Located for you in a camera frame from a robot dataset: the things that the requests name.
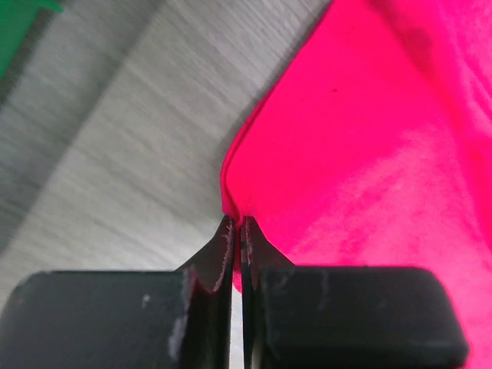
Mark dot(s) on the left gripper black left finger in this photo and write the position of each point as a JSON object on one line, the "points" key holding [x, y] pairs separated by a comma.
{"points": [[125, 319]]}

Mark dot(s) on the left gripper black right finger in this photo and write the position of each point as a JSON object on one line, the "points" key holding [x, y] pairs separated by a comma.
{"points": [[343, 317]]}

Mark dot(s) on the green plastic basket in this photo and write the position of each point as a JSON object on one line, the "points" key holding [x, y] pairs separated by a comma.
{"points": [[18, 18]]}

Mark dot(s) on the red t shirt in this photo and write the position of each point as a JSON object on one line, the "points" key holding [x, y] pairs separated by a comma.
{"points": [[374, 147]]}

